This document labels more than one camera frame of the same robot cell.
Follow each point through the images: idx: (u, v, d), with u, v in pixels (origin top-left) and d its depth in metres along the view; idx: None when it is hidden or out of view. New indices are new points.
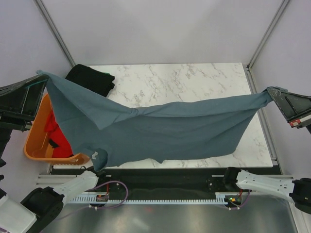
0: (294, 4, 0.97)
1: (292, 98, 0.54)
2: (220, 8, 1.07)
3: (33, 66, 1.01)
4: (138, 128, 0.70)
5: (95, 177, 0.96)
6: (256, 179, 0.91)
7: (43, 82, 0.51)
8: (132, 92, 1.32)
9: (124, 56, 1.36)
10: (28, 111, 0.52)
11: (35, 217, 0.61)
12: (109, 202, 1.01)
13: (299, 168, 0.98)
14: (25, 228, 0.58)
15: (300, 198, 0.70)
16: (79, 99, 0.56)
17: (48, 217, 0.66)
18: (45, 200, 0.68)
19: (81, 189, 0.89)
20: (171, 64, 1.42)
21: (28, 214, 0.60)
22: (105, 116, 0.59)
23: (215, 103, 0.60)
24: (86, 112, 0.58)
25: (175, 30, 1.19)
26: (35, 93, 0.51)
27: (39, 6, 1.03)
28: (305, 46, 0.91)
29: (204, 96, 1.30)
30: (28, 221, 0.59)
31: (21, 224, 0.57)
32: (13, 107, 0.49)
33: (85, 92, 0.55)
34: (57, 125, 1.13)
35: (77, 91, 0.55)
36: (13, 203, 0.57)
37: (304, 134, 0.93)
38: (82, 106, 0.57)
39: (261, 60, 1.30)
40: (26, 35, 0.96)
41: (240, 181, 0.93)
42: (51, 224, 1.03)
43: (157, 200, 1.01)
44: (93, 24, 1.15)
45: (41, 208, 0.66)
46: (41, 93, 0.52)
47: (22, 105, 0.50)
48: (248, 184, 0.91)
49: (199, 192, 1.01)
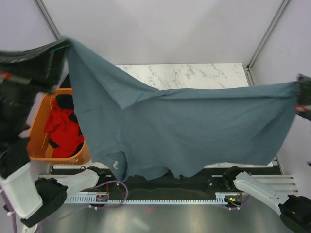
0: (294, 4, 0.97)
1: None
2: (220, 8, 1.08)
3: None
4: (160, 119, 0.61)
5: (96, 176, 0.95)
6: (254, 183, 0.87)
7: (67, 45, 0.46)
8: None
9: (124, 56, 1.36)
10: (53, 78, 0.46)
11: (41, 202, 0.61)
12: (109, 201, 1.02)
13: (299, 168, 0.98)
14: (32, 210, 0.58)
15: (286, 210, 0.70)
16: (102, 72, 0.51)
17: (51, 208, 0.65)
18: (50, 190, 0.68)
19: (81, 186, 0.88)
20: (171, 64, 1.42)
21: (38, 201, 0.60)
22: (129, 93, 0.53)
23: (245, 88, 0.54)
24: (108, 89, 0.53)
25: (175, 30, 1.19)
26: (57, 58, 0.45)
27: (41, 9, 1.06)
28: (305, 46, 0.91)
29: None
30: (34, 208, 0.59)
31: (27, 210, 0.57)
32: (41, 71, 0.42)
33: (106, 63, 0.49)
34: (57, 125, 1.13)
35: (98, 64, 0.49)
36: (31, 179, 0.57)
37: (304, 134, 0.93)
38: (105, 80, 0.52)
39: (261, 61, 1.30)
40: (26, 35, 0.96)
41: (237, 184, 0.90)
42: (50, 224, 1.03)
43: (157, 200, 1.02)
44: (93, 24, 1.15)
45: (45, 195, 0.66)
46: (63, 58, 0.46)
47: (46, 68, 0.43)
48: (244, 185, 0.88)
49: (199, 192, 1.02)
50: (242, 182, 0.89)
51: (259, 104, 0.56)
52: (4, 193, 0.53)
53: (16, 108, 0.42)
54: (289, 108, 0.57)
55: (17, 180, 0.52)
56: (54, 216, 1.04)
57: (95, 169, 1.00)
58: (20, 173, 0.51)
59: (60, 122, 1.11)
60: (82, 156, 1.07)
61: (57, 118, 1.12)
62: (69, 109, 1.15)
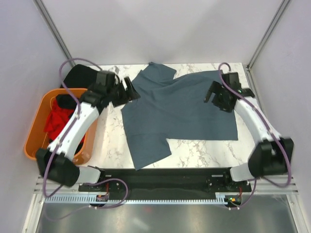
0: (293, 4, 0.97)
1: (235, 79, 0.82)
2: (220, 8, 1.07)
3: (33, 65, 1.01)
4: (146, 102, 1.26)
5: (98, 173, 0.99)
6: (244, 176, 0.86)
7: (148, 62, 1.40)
8: None
9: (123, 56, 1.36)
10: (136, 97, 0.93)
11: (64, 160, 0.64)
12: (109, 202, 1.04)
13: (299, 167, 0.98)
14: (68, 144, 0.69)
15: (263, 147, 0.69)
16: (161, 69, 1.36)
17: (71, 174, 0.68)
18: (68, 171, 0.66)
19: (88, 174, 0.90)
20: (171, 64, 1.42)
21: (72, 151, 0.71)
22: (161, 75, 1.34)
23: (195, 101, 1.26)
24: (156, 66, 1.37)
25: (174, 30, 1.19)
26: (131, 91, 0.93)
27: (39, 7, 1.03)
28: (304, 46, 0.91)
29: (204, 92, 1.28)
30: (69, 153, 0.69)
31: (76, 134, 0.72)
32: (131, 95, 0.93)
33: (162, 68, 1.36)
34: (57, 125, 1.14)
35: (157, 71, 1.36)
36: (80, 130, 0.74)
37: (304, 134, 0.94)
38: (156, 65, 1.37)
39: (261, 60, 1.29)
40: (27, 36, 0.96)
41: (232, 175, 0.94)
42: (50, 224, 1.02)
43: (157, 200, 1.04)
44: (93, 24, 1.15)
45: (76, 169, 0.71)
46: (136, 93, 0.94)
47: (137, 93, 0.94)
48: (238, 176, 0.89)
49: (199, 192, 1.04)
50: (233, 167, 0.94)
51: (191, 108, 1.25)
52: (75, 119, 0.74)
53: (108, 97, 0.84)
54: (207, 120, 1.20)
55: (91, 114, 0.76)
56: (54, 216, 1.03)
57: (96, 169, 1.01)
58: (90, 120, 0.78)
59: (60, 122, 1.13)
60: (82, 156, 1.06)
61: (57, 118, 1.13)
62: (70, 109, 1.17)
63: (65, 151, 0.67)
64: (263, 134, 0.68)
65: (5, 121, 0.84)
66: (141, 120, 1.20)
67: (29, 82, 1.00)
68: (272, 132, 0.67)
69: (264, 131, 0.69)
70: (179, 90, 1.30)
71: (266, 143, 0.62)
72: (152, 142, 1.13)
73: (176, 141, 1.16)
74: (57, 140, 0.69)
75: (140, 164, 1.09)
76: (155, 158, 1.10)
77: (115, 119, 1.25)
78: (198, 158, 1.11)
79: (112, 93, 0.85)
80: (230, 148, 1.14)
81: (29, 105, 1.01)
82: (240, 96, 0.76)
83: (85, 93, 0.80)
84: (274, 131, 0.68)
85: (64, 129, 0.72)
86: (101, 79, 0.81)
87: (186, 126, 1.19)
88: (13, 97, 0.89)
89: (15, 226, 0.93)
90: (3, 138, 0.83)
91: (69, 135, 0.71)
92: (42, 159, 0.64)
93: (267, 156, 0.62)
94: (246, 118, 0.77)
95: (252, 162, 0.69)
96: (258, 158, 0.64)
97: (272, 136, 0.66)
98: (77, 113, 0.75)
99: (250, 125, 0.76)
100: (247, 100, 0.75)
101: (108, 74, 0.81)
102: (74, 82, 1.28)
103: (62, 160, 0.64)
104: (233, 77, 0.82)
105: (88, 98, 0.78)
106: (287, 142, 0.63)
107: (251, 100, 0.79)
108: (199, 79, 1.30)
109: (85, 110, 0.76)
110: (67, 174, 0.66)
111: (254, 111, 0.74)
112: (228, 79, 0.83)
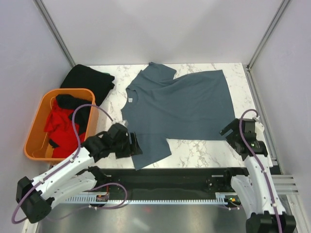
0: (293, 4, 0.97)
1: (252, 129, 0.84)
2: (220, 8, 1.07)
3: (33, 66, 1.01)
4: (146, 102, 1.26)
5: (93, 181, 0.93)
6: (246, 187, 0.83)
7: (148, 62, 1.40)
8: (124, 89, 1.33)
9: (123, 56, 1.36)
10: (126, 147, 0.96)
11: (34, 196, 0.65)
12: (109, 202, 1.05)
13: (299, 167, 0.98)
14: (48, 185, 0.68)
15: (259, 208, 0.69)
16: (162, 68, 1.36)
17: (40, 213, 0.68)
18: (36, 208, 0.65)
19: (77, 190, 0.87)
20: (171, 64, 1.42)
21: (51, 192, 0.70)
22: (161, 75, 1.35)
23: (195, 101, 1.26)
24: (156, 66, 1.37)
25: (175, 30, 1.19)
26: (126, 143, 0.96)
27: (39, 7, 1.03)
28: (305, 47, 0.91)
29: (204, 92, 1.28)
30: (46, 194, 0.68)
31: (61, 179, 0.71)
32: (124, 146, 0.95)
33: (162, 67, 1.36)
34: (57, 125, 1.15)
35: (157, 71, 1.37)
36: (67, 175, 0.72)
37: (304, 134, 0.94)
38: (156, 65, 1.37)
39: (261, 60, 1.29)
40: (27, 36, 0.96)
41: (233, 182, 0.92)
42: (49, 224, 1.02)
43: (157, 200, 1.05)
44: (93, 24, 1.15)
45: (47, 208, 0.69)
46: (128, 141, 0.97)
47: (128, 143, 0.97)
48: (237, 185, 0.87)
49: (200, 192, 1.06)
50: (235, 177, 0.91)
51: (191, 108, 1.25)
52: (66, 163, 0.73)
53: (109, 151, 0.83)
54: (207, 121, 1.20)
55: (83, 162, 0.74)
56: (54, 217, 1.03)
57: (95, 170, 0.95)
58: (79, 169, 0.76)
59: (60, 122, 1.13)
60: None
61: (57, 118, 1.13)
62: (70, 109, 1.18)
63: (43, 191, 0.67)
64: (267, 206, 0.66)
65: (5, 122, 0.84)
66: (141, 120, 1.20)
67: (29, 82, 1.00)
68: (276, 206, 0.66)
69: (268, 202, 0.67)
70: (179, 90, 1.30)
71: (265, 217, 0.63)
72: (152, 142, 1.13)
73: (176, 141, 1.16)
74: (42, 176, 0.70)
75: (140, 164, 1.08)
76: (155, 158, 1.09)
77: (115, 119, 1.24)
78: (198, 158, 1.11)
79: (113, 147, 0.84)
80: (230, 148, 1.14)
81: (29, 105, 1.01)
82: (252, 151, 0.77)
83: (92, 137, 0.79)
84: (279, 206, 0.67)
85: (55, 168, 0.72)
86: (112, 131, 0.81)
87: (186, 126, 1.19)
88: (13, 97, 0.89)
89: (15, 226, 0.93)
90: (3, 138, 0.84)
91: (55, 176, 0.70)
92: (22, 189, 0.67)
93: (265, 229, 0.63)
94: (251, 173, 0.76)
95: (250, 224, 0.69)
96: (255, 226, 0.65)
97: (274, 210, 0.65)
98: (73, 157, 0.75)
99: (253, 185, 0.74)
100: (258, 160, 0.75)
101: (121, 130, 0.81)
102: (74, 82, 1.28)
103: (35, 200, 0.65)
104: (249, 126, 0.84)
105: (92, 145, 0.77)
106: (288, 220, 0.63)
107: (263, 160, 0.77)
108: (199, 79, 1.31)
109: (83, 156, 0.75)
110: (36, 213, 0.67)
111: (263, 175, 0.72)
112: (244, 127, 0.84)
